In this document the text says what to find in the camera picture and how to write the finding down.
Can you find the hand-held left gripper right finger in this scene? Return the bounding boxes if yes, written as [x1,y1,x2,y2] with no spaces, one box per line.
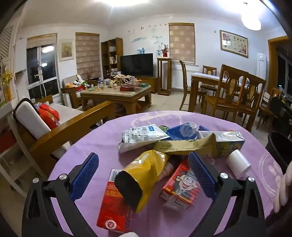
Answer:
[187,151,266,237]

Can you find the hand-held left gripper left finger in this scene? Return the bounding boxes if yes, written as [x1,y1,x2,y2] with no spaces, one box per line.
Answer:
[22,152,99,237]

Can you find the red cartoon print box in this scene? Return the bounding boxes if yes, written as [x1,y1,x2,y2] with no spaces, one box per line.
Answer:
[160,160,206,209]

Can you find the olive gold long packet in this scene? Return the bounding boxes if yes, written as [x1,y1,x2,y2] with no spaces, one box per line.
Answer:
[153,133,217,158]

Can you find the white plastic bottle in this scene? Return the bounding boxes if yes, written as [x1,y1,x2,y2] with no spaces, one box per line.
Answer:
[226,150,251,178]

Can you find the red juice carton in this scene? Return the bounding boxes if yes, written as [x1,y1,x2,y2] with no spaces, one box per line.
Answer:
[96,169,137,233]

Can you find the green white milk carton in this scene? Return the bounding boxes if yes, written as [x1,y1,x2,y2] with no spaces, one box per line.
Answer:
[198,130,245,159]

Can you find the blue white packet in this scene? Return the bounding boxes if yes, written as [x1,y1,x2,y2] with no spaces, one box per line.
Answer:
[165,122,198,141]

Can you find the yellow snack bag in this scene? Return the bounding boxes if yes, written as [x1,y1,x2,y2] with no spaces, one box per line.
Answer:
[114,150,170,213]

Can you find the white grey snack bag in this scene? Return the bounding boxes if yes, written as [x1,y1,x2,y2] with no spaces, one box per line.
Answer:
[117,124,170,154]

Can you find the black trash bin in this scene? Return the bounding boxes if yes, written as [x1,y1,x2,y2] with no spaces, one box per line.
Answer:
[266,132,292,175]

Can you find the person's right hand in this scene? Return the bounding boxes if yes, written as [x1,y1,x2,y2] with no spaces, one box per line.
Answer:
[272,160,292,213]

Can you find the purple tablecloth round table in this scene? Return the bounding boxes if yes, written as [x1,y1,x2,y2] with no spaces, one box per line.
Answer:
[47,111,284,237]

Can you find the wooden sofa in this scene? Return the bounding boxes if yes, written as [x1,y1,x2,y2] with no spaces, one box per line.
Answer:
[12,94,117,164]

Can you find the red pillow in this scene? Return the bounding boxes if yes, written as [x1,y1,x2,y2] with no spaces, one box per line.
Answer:
[38,109,61,130]
[41,104,60,121]

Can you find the white sofa seat cushion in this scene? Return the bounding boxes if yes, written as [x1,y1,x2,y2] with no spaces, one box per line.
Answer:
[49,102,84,121]

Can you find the white shelf unit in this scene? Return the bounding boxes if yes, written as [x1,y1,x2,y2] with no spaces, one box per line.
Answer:
[0,100,30,199]

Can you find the wooden dining chair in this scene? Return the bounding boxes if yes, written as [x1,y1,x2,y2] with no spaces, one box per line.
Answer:
[202,65,217,75]
[259,88,282,130]
[204,64,249,121]
[179,60,207,111]
[237,73,267,133]

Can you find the white sofa back cushion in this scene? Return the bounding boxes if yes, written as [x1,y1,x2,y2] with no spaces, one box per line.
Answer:
[16,100,54,139]

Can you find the red storage box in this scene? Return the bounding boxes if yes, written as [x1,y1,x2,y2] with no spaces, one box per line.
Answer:
[0,129,16,153]

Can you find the wooden coffee table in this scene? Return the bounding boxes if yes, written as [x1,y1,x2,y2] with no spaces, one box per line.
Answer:
[80,84,152,114]

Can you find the wooden armchair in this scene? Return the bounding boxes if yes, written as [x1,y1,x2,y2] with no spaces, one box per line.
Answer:
[62,75,98,108]

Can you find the wooden dining table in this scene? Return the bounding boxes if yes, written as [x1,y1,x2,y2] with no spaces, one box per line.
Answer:
[189,72,251,112]

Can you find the white radiator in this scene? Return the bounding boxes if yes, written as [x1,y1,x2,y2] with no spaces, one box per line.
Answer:
[171,68,203,90]

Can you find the white carved fruit rack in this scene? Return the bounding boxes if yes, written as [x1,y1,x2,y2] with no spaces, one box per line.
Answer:
[113,74,137,87]

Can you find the wooden television stand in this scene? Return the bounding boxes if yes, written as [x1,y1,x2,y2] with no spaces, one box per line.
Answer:
[137,76,160,94]

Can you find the tall wooden plant stand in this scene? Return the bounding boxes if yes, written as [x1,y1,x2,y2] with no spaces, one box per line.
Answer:
[157,57,172,96]

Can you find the wooden bookshelf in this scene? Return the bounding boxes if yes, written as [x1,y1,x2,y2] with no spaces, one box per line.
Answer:
[101,38,124,80]

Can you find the black television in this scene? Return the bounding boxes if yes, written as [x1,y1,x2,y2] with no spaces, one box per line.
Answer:
[120,53,154,77]

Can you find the balcony window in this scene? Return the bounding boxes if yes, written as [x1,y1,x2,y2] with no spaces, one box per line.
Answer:
[26,41,57,99]

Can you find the wide beige window blind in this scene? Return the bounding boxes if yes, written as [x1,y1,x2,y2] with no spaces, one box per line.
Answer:
[75,32,100,74]

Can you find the yellow flowers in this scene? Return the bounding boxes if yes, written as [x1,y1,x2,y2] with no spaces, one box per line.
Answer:
[1,68,13,102]

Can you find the white standing air conditioner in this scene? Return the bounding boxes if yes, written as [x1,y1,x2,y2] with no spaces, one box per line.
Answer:
[257,53,267,79]

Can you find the sunflower picture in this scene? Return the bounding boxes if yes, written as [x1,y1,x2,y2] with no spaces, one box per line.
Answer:
[59,39,74,62]

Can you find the beige flower print blind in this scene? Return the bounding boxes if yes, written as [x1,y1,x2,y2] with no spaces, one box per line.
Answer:
[168,23,196,65]

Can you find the framed floral picture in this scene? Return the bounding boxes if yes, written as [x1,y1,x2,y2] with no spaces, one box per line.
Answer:
[219,30,249,58]

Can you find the white lattice panel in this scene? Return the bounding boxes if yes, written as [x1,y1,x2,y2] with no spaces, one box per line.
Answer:
[0,25,17,60]

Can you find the white ceiling lamp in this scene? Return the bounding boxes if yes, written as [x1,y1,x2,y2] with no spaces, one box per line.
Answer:
[241,9,262,30]

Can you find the wooden door frame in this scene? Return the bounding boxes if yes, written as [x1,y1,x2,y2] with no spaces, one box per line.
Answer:
[267,36,292,92]

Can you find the white wall box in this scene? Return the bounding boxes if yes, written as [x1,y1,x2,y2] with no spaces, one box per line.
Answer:
[15,38,28,73]

